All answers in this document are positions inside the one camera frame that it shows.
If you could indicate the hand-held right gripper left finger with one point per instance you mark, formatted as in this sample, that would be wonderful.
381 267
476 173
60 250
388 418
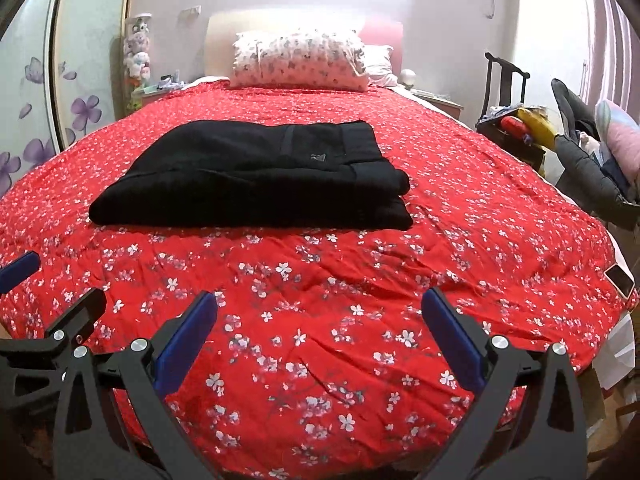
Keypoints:
185 345

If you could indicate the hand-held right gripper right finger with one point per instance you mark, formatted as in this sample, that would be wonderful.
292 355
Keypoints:
452 340

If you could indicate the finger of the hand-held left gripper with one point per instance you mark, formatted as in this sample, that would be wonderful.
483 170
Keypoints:
20 267
80 312

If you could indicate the black pants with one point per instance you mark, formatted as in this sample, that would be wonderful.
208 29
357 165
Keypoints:
250 175

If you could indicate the red floral bedspread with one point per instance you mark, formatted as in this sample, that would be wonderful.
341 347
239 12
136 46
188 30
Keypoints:
325 280

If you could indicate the smartphone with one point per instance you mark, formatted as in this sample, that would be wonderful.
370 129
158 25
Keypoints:
620 280

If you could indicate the grey padded jacket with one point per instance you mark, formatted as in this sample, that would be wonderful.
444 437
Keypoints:
580 170

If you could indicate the wardrobe with purple flower doors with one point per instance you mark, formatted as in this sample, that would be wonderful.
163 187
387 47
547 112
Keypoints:
85 60

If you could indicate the red item on chair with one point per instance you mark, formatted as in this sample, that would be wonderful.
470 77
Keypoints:
512 125

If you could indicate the yellow bag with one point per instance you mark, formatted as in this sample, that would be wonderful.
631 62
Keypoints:
537 127

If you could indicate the column of stuffed toys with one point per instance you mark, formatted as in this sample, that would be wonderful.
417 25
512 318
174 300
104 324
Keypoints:
137 55

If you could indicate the black wooden chair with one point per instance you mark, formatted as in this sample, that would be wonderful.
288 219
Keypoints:
500 80

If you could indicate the small round white lamp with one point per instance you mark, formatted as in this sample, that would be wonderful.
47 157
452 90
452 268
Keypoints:
409 77

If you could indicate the pastel pink cushion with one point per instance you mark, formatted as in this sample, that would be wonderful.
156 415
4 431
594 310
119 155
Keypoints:
622 135

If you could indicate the plain white pillow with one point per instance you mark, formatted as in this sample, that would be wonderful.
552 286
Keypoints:
380 60

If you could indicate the beige headboard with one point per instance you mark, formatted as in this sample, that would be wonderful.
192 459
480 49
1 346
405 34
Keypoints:
220 40

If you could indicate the white floral pillow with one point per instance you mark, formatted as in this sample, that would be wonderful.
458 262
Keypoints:
300 60

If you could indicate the pink headboard cushion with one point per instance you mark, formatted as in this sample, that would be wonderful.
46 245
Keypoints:
385 35

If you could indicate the pink curtain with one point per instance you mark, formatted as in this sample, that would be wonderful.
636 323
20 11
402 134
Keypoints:
615 35

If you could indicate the white wall socket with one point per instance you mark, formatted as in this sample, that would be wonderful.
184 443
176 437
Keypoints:
191 10

